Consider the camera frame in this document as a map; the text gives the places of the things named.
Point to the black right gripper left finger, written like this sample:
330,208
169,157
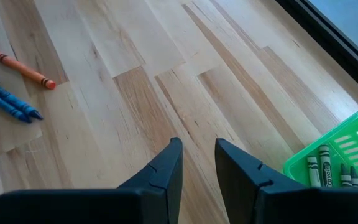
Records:
166,174

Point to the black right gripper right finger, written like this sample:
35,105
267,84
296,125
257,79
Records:
241,180

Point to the orange crayon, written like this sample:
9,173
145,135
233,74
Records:
23,70

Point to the green plastic basket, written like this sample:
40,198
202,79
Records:
353,137

